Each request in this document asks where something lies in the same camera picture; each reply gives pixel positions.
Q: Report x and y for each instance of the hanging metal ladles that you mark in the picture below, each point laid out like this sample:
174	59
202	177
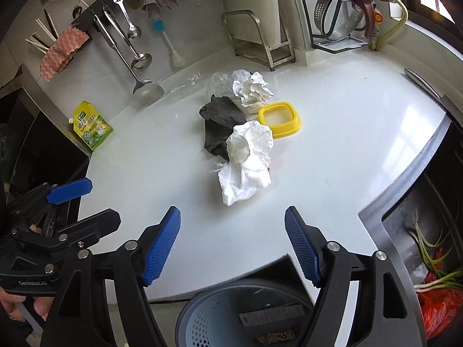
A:
146	92

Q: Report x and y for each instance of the black stove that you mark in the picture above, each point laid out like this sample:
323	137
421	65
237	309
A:
39	148

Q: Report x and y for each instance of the glass pot lid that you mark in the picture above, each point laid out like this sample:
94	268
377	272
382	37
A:
338	11

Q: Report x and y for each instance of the green spout pouch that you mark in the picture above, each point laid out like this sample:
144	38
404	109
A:
92	126

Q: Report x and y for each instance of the grey-blue perforated bin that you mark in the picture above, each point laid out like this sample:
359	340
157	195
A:
217	311

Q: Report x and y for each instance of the red plastic bag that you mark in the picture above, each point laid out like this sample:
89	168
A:
441	307

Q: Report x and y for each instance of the person's left hand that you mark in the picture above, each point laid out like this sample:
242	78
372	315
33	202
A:
14	303

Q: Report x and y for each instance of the green onions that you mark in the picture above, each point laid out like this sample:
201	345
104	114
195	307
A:
427	256

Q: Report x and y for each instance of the blue and white bottle brush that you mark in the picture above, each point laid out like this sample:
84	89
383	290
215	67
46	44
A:
164	38

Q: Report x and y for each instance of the black cloth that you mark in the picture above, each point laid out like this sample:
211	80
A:
217	123

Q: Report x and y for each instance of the black sink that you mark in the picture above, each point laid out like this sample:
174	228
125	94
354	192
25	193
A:
405	202

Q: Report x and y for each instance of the bundle of white chopsticks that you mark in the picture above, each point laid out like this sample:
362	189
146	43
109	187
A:
38	41

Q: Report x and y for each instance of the black dish rack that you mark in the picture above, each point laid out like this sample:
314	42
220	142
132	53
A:
338	45

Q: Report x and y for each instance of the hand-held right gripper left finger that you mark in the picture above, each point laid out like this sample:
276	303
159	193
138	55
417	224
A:
162	245

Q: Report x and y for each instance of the pink dish cloth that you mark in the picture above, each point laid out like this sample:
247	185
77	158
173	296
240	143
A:
61	52

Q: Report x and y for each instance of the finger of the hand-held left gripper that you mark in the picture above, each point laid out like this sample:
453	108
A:
94	224
68	190

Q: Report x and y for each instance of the steel smiley spoon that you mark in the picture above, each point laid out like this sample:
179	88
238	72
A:
132	30

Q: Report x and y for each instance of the white paper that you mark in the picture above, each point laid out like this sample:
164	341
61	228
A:
253	90

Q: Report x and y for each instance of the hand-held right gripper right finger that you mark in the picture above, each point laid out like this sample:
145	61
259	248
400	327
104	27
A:
302	245

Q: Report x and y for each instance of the clear plastic cup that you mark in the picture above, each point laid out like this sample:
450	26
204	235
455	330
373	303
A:
220	84

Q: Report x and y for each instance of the brown wrapper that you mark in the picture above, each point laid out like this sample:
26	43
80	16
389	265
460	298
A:
275	336

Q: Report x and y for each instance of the grey cardboard piece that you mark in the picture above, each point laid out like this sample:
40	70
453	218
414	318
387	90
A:
271	316

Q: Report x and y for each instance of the steel ladle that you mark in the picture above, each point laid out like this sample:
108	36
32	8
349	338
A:
141	61

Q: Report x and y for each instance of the white tissue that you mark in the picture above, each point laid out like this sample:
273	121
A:
249	173

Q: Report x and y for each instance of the steel board rack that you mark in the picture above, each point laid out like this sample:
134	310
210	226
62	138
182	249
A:
266	48

